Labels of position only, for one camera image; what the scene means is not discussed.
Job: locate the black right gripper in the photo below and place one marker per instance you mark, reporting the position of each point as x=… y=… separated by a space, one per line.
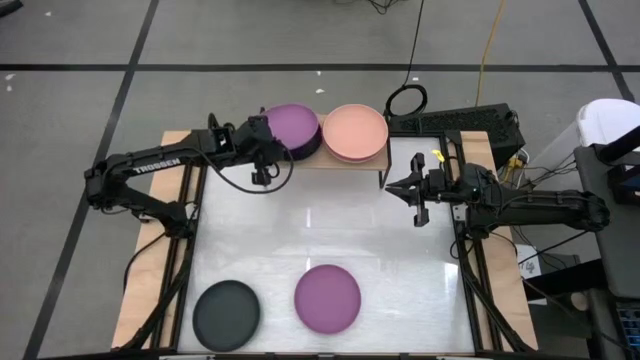
x=421 y=215

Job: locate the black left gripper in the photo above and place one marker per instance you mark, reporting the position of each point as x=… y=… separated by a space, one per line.
x=267 y=150

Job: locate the pale peach plate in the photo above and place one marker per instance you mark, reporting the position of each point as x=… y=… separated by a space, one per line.
x=357 y=160

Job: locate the hot pink plate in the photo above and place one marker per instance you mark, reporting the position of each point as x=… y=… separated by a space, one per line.
x=355 y=131

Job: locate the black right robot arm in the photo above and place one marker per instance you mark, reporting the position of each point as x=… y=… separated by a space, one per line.
x=545 y=205

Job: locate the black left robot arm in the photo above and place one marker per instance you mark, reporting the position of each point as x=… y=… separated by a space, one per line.
x=155 y=167

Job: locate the wooden shelf with black legs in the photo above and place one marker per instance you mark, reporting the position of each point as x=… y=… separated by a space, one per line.
x=320 y=164

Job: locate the yellow clip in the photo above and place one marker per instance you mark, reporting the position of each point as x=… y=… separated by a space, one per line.
x=438 y=156

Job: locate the black perforated computer case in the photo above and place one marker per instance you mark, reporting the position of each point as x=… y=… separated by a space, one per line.
x=460 y=122

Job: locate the yellow plug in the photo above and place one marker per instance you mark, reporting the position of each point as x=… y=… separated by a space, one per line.
x=512 y=164

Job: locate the white paper label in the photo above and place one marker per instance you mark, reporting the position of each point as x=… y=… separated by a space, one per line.
x=529 y=262

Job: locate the plywood base board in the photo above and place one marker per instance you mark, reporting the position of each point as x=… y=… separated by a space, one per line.
x=150 y=260

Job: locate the dark grey plate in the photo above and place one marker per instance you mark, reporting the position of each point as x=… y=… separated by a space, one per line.
x=226 y=316

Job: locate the white bin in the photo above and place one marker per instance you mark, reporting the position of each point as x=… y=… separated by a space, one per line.
x=610 y=120

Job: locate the keyboard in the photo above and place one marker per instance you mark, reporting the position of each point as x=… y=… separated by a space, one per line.
x=630 y=325

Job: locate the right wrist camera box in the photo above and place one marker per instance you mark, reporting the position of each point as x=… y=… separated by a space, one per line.
x=435 y=181

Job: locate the black aluminium rig frame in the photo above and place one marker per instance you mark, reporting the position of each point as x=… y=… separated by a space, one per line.
x=470 y=300

